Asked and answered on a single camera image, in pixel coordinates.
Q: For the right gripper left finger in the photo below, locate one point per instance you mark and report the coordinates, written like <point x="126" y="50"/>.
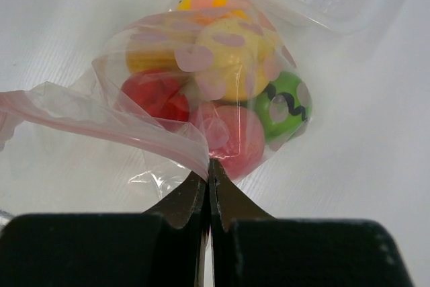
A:
<point x="163" y="246"/>

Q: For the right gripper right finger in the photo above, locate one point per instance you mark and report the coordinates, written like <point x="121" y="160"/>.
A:
<point x="252" y="248"/>

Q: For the clear zip top bag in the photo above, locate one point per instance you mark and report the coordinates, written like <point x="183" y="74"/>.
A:
<point x="89" y="142"/>

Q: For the pink fake peach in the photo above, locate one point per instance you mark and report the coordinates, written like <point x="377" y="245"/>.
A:
<point x="234" y="135"/>

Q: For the red fake apple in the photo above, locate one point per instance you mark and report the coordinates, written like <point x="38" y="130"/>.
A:
<point x="159" y="94"/>

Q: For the pale yellow fake pear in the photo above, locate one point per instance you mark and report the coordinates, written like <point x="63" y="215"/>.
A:
<point x="244" y="60"/>

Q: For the orange fake mango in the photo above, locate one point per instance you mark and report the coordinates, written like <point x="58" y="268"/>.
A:
<point x="153" y="48"/>

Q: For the orange fake fruit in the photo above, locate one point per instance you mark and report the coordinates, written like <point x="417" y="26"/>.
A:
<point x="207" y="11"/>

